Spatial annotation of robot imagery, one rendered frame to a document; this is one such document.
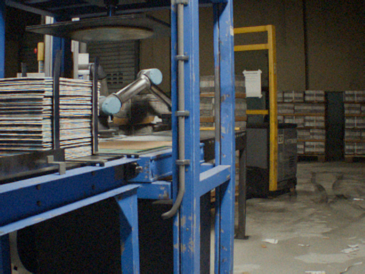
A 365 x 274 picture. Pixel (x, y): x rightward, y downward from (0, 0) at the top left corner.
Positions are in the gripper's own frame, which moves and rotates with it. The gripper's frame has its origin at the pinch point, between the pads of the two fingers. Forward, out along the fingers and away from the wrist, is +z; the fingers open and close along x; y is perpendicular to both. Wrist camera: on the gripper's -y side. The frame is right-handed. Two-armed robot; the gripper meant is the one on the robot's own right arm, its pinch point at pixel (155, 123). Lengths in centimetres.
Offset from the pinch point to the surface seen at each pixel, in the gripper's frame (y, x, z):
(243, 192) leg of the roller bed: -49, -7, -76
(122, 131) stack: -7.5, 2.2, 34.8
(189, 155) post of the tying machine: -6, 172, -162
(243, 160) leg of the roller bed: -26, -7, -76
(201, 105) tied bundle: 14, -67, 4
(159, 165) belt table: -10, 168, -146
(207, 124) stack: -3, -75, 3
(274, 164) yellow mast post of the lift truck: -47, -168, -18
